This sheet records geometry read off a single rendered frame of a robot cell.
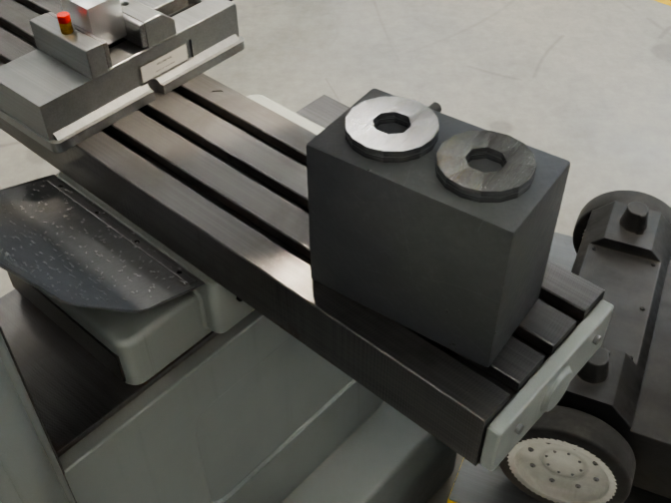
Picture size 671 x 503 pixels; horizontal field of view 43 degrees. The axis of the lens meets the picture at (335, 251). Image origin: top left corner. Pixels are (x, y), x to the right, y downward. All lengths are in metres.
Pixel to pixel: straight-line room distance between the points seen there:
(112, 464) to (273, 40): 2.29
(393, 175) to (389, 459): 0.97
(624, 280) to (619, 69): 1.77
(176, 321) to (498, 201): 0.49
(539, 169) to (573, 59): 2.41
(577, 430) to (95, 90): 0.81
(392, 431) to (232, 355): 0.58
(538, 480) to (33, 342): 0.78
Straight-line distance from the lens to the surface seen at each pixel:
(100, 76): 1.17
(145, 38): 1.20
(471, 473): 1.43
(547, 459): 1.35
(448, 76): 3.02
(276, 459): 1.49
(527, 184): 0.76
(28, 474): 0.97
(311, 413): 1.51
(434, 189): 0.76
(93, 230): 1.13
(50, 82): 1.18
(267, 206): 1.02
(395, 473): 1.66
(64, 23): 1.18
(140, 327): 1.06
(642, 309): 1.45
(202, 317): 1.11
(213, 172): 1.08
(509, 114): 2.86
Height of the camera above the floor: 1.61
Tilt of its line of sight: 44 degrees down
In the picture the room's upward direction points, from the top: 1 degrees counter-clockwise
